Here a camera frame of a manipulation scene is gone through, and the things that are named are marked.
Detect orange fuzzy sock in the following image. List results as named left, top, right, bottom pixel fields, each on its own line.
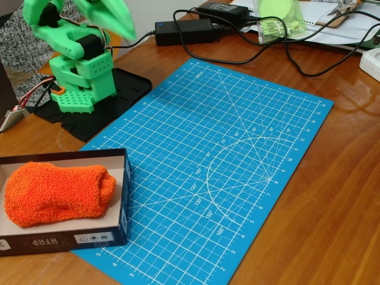
left=3, top=161, right=117, bottom=229

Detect white power strip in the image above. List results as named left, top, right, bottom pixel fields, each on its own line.
left=359, top=47, right=380, bottom=84

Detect green plastic part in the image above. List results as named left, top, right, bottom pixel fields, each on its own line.
left=363, top=29, right=380, bottom=51

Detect large black power adapter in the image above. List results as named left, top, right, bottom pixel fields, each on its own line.
left=154, top=18, right=219, bottom=47

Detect person in grey knit sweater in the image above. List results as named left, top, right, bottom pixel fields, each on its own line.
left=0, top=0, right=87, bottom=103

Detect slim black power adapter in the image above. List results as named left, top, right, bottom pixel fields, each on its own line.
left=195, top=1, right=250, bottom=19

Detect silver metal device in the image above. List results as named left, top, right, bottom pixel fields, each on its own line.
left=0, top=108, right=27, bottom=133

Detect green transparent plastic bag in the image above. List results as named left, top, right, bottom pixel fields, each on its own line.
left=255, top=0, right=308, bottom=45

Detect blue cutting mat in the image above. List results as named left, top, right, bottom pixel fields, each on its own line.
left=71, top=58, right=335, bottom=285

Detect white paper sheets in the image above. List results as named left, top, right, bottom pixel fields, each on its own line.
left=231, top=0, right=380, bottom=54

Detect brown cardboard with metal clip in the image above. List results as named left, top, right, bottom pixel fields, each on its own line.
left=316, top=0, right=362, bottom=29

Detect black cardboard box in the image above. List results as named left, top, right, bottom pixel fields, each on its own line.
left=0, top=148, right=131, bottom=258

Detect thin black cable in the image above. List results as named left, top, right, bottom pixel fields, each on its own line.
left=111, top=31, right=157, bottom=49

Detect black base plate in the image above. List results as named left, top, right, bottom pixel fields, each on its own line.
left=34, top=67, right=153, bottom=143

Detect red and black wires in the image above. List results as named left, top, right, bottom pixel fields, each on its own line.
left=17, top=75, right=57, bottom=110

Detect long black cable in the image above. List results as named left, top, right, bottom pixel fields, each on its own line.
left=173, top=8, right=380, bottom=65
left=237, top=14, right=380, bottom=77

